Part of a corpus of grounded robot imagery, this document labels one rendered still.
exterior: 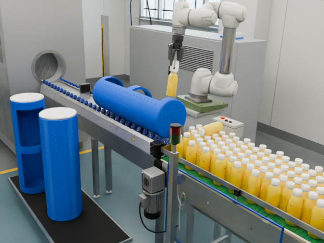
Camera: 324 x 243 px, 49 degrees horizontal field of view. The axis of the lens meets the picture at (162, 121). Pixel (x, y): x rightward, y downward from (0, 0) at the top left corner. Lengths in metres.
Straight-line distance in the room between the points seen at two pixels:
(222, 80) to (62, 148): 1.36
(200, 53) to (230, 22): 1.60
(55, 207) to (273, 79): 3.48
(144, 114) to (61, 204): 1.04
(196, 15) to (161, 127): 0.76
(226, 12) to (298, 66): 2.41
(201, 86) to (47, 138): 1.30
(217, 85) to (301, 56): 2.23
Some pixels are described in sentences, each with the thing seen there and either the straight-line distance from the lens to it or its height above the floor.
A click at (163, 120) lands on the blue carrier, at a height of 1.10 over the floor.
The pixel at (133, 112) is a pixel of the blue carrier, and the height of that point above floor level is 1.10.
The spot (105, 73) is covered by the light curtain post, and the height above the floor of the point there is 1.12.
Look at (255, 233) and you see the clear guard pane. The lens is 1.86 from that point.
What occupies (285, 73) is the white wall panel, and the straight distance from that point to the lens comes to 5.16.
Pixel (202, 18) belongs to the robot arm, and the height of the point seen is 1.78.
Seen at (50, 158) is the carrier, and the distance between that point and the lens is 2.85.
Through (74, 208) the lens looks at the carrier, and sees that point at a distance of 3.07.
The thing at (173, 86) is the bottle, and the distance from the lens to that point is 2.38.
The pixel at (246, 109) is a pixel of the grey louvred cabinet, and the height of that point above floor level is 0.65.
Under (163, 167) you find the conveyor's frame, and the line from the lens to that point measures 2.30.
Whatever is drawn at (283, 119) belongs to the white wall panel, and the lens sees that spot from 5.27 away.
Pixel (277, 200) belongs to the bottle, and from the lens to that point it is 1.87.
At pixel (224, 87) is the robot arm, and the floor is 1.21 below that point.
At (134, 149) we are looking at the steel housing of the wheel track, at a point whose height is 0.79.
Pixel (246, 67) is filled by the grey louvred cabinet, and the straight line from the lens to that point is 4.15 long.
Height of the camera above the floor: 1.91
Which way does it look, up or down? 20 degrees down
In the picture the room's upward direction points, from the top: 2 degrees clockwise
